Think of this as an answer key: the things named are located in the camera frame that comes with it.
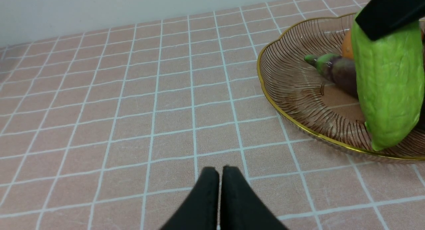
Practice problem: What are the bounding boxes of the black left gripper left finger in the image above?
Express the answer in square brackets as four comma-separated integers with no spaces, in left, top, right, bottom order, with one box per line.
[161,167,219,230]

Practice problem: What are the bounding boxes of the green leafy vegetable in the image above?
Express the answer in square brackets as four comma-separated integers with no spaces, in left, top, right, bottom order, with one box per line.
[351,21,424,151]

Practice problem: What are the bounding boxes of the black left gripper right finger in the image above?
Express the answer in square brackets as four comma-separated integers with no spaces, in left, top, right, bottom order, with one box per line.
[220,166,288,230]

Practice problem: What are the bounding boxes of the gold-rimmed glass plate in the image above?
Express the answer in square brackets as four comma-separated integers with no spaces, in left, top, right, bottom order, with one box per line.
[257,13,424,164]

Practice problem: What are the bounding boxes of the purple eggplant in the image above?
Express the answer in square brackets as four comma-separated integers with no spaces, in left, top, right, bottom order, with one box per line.
[304,53,358,98]

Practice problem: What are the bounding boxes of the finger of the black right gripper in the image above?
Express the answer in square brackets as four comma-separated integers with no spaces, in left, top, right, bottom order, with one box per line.
[355,0,425,41]

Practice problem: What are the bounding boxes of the orange vegetable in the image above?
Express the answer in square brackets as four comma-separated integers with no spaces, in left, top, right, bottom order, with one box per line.
[341,30,355,60]

